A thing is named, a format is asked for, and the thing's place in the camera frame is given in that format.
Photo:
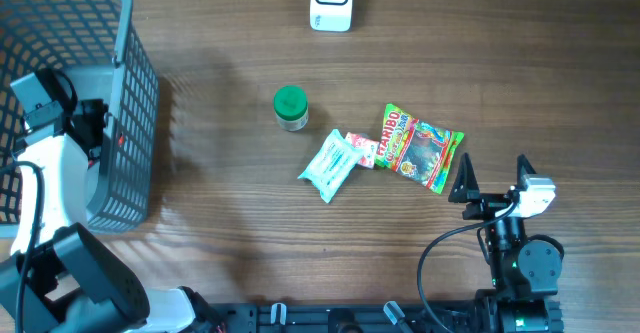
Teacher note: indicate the teal wet wipes pack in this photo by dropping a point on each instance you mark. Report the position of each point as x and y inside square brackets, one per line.
[330, 167]

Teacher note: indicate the grey plastic shopping basket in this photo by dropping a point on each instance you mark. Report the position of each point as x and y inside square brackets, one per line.
[95, 44]

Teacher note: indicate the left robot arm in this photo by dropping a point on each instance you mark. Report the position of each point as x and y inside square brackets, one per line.
[60, 277]

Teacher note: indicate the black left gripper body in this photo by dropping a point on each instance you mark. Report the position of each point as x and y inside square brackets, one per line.
[96, 110]

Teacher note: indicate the white barcode scanner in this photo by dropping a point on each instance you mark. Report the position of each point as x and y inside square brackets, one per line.
[331, 15]

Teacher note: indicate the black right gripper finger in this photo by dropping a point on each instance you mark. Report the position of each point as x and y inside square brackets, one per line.
[465, 188]
[523, 168]

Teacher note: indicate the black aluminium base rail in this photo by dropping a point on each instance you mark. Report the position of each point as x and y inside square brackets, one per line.
[456, 316]

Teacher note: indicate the small red-white snack packet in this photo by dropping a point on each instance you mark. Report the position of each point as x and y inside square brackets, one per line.
[366, 146]

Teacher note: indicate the green-lidded Knorr jar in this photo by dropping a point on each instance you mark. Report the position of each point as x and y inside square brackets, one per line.
[291, 108]

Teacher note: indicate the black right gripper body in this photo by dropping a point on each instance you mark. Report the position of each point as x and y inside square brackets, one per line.
[486, 207]

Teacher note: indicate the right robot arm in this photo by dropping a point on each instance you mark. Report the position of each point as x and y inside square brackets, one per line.
[525, 269]

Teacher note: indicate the Haribo gummy candy bag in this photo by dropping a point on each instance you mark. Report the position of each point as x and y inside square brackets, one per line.
[416, 149]

